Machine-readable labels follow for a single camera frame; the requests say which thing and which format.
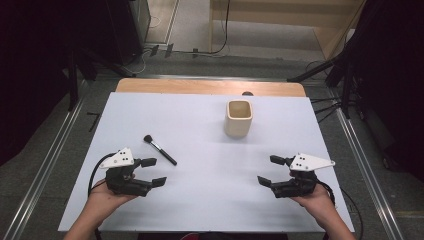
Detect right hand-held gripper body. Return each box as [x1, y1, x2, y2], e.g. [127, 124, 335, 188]
[271, 152, 336, 199]

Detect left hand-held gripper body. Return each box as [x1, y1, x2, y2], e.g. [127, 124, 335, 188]
[99, 147, 154, 198]

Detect black makeup brush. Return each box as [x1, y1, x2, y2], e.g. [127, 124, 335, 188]
[143, 134, 178, 167]

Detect person's left hand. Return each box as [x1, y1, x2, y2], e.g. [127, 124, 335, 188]
[88, 179, 138, 216]

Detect person's right hand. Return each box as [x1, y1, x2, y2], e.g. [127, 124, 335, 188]
[290, 184, 338, 230]

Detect white table sheet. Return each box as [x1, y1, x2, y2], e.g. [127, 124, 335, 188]
[58, 92, 355, 233]

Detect beige square cup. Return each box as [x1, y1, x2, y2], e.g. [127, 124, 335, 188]
[223, 99, 254, 138]

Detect person's dark clothing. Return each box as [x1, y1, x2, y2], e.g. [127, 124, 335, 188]
[138, 232, 291, 240]

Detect wooden table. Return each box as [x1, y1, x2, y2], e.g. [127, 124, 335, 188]
[114, 78, 307, 98]

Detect black stand legs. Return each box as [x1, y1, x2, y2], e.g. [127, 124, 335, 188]
[65, 46, 136, 113]
[287, 49, 356, 120]

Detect black cabinet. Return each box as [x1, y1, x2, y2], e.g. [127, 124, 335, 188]
[105, 0, 152, 66]

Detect dark curtain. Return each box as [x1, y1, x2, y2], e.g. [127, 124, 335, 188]
[0, 0, 113, 168]
[346, 0, 424, 184]

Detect light wooden shelf unit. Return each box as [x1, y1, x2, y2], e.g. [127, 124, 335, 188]
[209, 0, 368, 62]

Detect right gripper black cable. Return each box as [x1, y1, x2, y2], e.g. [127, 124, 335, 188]
[314, 179, 337, 206]

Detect thin black floor cable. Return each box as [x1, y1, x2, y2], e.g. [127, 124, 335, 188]
[339, 187, 365, 240]

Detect metal floor rail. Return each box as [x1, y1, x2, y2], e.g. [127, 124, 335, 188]
[334, 107, 405, 240]
[2, 98, 85, 240]

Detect bundle of black cables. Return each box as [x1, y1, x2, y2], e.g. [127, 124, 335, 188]
[309, 95, 346, 124]

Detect white floor cable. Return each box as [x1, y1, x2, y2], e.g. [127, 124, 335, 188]
[132, 15, 162, 75]

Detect black hanging cable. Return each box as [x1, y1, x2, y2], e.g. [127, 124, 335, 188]
[179, 0, 232, 56]

